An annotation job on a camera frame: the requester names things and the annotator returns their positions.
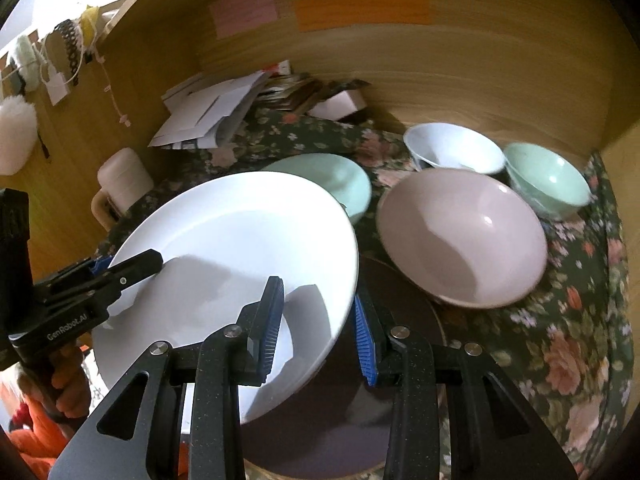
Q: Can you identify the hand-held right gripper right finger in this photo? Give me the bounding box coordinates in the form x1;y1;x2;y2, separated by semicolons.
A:
353;285;583;480

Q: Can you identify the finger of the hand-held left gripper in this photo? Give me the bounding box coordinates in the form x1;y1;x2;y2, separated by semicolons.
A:
50;256;115;284
32;249;164;307

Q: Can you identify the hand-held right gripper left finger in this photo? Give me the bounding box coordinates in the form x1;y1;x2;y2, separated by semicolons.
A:
47;276;285;480

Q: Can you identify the large white plate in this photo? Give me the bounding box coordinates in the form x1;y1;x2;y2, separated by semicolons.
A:
91;171;361;426

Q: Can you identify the person's left hand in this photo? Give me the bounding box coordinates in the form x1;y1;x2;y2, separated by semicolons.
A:
47;340;92;428

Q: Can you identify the pink lidded mug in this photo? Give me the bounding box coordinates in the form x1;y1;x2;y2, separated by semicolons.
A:
91;147;155;228

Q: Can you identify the pink bowl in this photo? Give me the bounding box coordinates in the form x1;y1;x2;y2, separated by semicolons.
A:
376;167;549;309

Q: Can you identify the white fluffy ball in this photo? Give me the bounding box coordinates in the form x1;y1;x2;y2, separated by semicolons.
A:
0;97;40;176

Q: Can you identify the large mint green bowl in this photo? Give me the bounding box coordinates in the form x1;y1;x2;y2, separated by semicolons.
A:
260;154;373;226

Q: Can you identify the stack of white papers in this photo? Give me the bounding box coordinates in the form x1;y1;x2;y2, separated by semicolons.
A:
147;71;281;151

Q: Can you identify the white charger adapter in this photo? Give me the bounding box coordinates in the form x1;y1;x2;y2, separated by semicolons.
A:
45;72;71;106

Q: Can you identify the floral tablecloth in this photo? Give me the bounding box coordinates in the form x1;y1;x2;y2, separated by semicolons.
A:
95;105;631;480

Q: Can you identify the white bowl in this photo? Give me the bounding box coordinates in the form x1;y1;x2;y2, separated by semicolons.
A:
403;123;507;176

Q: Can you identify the white fluffy toy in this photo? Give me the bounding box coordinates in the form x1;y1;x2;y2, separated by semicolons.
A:
10;34;43;92

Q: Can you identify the leopard print band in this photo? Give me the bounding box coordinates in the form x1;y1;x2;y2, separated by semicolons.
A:
54;19;86;86

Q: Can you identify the small white box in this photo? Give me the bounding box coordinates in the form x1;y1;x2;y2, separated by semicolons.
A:
307;89;368;122

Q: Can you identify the small green bowl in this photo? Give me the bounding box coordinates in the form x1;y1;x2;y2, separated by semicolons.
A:
502;142;593;221

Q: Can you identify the yellow cloth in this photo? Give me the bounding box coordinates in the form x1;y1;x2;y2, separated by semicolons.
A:
77;5;101;48

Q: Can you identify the pink sticky note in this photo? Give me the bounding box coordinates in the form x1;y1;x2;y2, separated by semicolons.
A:
209;0;278;40

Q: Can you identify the orange sticky note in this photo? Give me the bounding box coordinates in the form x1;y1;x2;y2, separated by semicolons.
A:
292;0;433;33

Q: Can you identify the white cord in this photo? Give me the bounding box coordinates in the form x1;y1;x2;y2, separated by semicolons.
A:
97;52;132;128

